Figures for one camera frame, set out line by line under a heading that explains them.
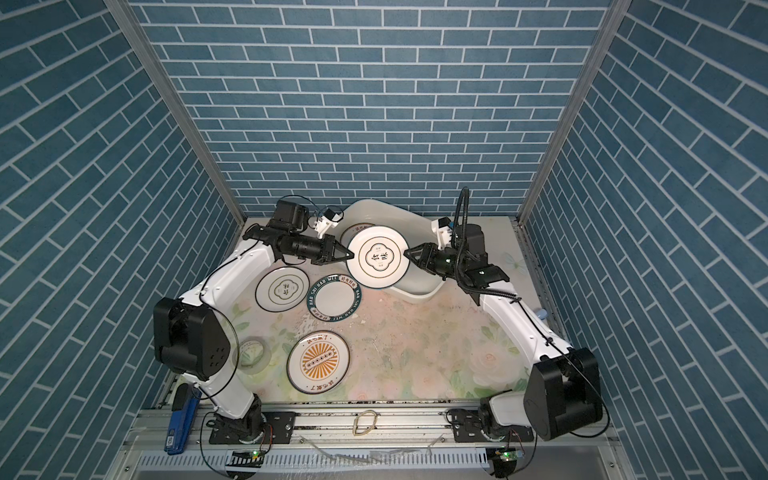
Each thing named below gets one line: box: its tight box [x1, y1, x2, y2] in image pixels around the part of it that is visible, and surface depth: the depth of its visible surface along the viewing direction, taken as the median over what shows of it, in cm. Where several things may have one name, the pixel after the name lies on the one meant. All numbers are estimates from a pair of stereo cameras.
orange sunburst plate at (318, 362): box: [286, 330, 351, 395], surface depth 86 cm
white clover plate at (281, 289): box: [255, 266, 310, 313], surface depth 101 cm
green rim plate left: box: [307, 273, 363, 322], surface depth 99 cm
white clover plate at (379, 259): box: [346, 225, 410, 289], surface depth 82 cm
